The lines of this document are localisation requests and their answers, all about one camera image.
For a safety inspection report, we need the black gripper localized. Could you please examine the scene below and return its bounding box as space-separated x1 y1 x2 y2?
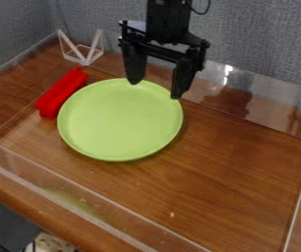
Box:
118 20 210 99

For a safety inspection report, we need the green round plate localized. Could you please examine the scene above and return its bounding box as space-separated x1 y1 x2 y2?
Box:
57 79 184 161

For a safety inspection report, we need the red ridged block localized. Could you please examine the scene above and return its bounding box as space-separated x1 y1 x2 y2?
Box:
35 67 88 119

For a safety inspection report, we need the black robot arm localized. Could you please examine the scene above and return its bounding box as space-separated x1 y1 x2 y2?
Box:
118 0 210 99

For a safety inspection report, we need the clear acrylic corner bracket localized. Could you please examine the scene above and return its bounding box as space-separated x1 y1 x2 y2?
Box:
57 30 106 66

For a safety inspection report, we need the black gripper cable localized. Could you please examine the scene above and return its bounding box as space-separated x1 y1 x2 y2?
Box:
184 0 211 16

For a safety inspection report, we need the clear acrylic enclosure wall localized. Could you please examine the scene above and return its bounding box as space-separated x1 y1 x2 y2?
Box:
0 36 301 252

